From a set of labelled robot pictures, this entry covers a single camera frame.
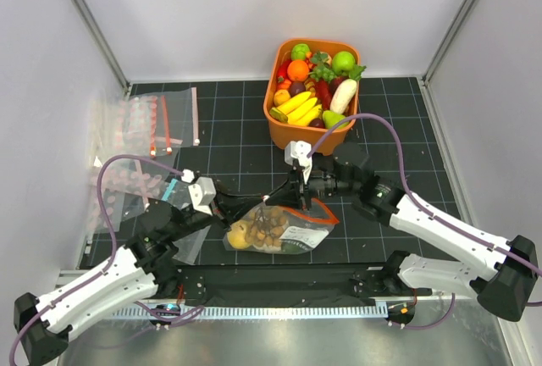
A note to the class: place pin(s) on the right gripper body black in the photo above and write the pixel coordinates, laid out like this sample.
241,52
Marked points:
319,184

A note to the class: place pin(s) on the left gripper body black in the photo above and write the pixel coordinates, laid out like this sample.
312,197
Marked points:
194,220

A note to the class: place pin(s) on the yellow lemon toy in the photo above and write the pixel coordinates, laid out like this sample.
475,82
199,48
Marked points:
237,235

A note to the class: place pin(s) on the brown longan bunch toy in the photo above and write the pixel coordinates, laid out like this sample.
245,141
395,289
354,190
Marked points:
265,227

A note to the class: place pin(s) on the orange zipper clear bag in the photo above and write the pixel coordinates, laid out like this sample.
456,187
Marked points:
310,226

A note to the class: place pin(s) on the dark green avocado toy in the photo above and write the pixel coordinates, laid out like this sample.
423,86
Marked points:
291,247

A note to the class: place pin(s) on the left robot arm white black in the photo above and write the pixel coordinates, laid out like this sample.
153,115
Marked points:
141,268

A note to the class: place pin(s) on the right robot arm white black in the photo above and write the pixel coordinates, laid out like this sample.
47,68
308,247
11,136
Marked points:
380,200

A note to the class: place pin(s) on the blue zipper clear bag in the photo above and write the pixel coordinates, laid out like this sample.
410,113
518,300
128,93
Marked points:
189,247

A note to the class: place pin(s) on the red zipper clear bag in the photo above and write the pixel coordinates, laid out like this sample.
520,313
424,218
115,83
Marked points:
160,138

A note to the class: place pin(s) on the black grid mat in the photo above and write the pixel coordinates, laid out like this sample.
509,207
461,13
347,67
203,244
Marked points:
235,148

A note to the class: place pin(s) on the dark purple mangosteen toy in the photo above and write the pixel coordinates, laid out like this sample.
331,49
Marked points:
317,123

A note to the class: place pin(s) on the green pear toy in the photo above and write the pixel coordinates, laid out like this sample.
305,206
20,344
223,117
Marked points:
331,118

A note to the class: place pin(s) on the yellow banana bunch toy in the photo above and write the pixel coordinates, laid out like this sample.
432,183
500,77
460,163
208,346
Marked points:
299,110

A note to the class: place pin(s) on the small tangerine toy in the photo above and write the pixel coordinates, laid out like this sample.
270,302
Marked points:
281,97

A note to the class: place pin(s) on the white radish toy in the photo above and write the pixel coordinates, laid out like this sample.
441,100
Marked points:
343,95

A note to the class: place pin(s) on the red lobster toy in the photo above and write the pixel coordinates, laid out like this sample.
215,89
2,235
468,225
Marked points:
323,93

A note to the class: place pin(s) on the orange plastic basket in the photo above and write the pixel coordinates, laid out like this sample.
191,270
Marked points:
314,84

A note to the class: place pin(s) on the green grape bunch toy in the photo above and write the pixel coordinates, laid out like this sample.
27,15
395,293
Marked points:
322,71

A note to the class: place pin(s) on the orange fruit toy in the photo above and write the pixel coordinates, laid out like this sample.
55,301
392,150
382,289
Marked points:
298,70

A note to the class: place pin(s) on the red chili toy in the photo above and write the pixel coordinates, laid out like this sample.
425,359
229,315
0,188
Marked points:
282,74

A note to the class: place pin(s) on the green apple toy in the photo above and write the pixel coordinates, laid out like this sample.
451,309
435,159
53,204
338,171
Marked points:
343,62

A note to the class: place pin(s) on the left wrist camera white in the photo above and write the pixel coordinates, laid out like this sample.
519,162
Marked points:
201,191

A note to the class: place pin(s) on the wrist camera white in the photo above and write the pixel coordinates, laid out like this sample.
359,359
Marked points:
299,151
201,191

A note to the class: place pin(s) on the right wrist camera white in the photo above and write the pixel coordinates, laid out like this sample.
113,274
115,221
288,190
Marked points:
299,151

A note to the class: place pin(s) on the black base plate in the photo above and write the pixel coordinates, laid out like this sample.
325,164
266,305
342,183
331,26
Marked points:
283,284

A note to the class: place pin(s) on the grey slotted cable duct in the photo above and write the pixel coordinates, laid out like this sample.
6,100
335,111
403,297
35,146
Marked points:
135,312

